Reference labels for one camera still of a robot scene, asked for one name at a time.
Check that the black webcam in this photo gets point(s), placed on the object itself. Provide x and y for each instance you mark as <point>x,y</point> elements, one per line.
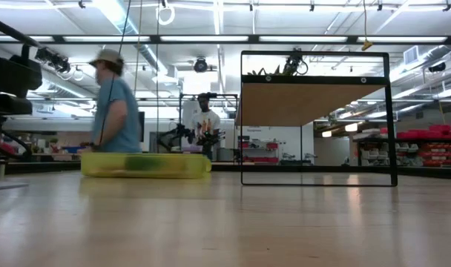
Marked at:
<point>292,65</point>

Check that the black ceiling fixture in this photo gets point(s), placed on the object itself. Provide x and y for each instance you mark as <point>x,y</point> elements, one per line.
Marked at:
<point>437,67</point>

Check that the potted succulent plant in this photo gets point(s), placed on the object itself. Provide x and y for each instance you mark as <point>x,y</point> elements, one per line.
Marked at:
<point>277,71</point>

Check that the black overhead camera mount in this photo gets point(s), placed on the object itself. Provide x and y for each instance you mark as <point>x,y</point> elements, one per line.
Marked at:
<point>53,59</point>

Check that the white shelf red bins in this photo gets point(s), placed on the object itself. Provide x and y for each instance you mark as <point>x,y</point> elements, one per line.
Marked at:
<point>272,145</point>

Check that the yellow transparent pencil case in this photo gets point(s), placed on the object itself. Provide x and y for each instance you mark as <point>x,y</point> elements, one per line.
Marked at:
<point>99,165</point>

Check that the rack with red bins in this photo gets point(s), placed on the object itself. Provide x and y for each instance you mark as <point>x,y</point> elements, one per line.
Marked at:
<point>433,133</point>

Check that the person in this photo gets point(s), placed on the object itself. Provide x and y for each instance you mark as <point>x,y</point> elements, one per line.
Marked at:
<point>205,122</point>
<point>118,111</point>

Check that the white ceiling vent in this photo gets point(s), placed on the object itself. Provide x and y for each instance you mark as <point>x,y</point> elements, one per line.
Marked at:
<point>411,55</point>

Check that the round black ceiling camera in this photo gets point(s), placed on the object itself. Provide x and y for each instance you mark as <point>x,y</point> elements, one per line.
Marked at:
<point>200,65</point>

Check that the green yellow crayon box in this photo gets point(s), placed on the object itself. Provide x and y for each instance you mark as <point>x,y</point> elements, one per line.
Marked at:
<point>144,163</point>

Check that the black rig top beam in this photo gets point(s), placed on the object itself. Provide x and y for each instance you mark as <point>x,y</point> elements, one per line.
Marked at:
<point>253,39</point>

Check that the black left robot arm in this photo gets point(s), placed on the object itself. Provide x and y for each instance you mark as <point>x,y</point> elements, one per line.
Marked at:
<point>10,74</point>

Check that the yellow hanging hook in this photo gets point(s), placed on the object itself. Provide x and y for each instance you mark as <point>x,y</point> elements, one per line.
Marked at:
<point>366,45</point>

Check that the black background rig frame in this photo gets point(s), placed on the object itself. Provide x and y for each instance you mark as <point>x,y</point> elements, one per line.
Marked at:
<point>225,95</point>

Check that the black background robot arm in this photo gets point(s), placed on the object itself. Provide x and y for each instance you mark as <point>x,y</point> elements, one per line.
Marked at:
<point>181,131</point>

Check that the wooden shelf riser black frame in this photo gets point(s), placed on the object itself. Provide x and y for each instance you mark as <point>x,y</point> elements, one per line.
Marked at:
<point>303,100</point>

